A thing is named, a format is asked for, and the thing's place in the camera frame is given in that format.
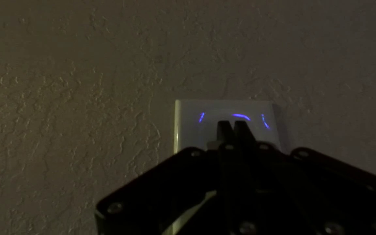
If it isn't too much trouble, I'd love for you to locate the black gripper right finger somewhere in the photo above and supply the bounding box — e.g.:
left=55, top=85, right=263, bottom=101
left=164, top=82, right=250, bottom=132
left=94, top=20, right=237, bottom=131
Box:
left=233, top=121, right=376, bottom=235

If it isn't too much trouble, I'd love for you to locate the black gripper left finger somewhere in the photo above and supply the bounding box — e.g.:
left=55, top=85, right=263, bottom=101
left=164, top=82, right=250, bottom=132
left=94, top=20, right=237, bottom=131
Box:
left=93, top=121, right=238, bottom=235

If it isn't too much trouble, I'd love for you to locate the white light switch plate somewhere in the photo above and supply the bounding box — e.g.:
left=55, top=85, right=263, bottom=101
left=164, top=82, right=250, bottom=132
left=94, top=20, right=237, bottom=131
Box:
left=161, top=99, right=286, bottom=235

